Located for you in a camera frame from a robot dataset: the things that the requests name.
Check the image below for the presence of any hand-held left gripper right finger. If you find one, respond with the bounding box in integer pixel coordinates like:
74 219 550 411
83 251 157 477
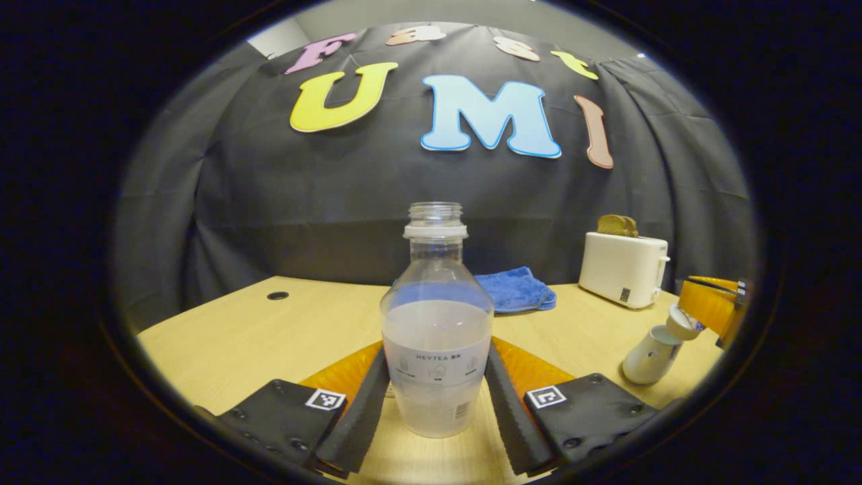
484 337 674 478

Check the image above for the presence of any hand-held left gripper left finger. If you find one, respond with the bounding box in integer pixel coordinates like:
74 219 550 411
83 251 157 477
195 342 391 480

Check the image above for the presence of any clear plastic water bottle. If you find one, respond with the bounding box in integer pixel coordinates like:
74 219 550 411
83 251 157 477
380 202 494 439

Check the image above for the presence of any white toaster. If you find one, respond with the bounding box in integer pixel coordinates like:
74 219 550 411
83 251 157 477
578 232 671 310

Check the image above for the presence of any blue folded towel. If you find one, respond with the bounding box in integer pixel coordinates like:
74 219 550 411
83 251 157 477
473 267 558 315

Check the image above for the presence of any black backdrop cloth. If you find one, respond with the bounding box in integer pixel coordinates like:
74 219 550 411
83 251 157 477
111 24 758 331

